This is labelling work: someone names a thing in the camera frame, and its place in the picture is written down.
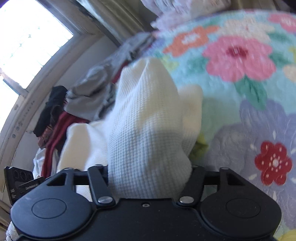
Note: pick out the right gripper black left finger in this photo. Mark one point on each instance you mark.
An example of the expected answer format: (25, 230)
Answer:
(62, 207)

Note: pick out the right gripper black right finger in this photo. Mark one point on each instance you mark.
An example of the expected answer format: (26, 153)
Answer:
(230, 207)

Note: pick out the cream knit baby cardigan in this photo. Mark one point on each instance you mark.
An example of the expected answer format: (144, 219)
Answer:
(146, 139)

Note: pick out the pale printed cream garment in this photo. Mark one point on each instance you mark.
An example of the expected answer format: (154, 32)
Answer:
(39, 161)

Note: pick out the red garment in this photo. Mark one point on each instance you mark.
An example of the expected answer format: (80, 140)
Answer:
(59, 132)

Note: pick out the dark brown garment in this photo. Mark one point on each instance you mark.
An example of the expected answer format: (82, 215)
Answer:
(45, 137)

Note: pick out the black garment on cushion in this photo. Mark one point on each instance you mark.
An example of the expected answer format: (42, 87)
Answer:
(56, 97)

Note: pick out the grey cloth garment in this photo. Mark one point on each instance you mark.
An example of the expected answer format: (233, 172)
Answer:
(92, 96)

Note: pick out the floral quilted bedspread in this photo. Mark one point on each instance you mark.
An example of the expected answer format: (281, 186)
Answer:
(244, 62)

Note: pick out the gold satin curtain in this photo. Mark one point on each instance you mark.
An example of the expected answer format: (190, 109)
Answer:
(117, 17)

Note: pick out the pink patterned white blanket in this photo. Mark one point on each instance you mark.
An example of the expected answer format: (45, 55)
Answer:
(173, 13)

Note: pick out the wooden window frame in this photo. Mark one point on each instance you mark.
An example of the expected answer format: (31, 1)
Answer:
(85, 34)

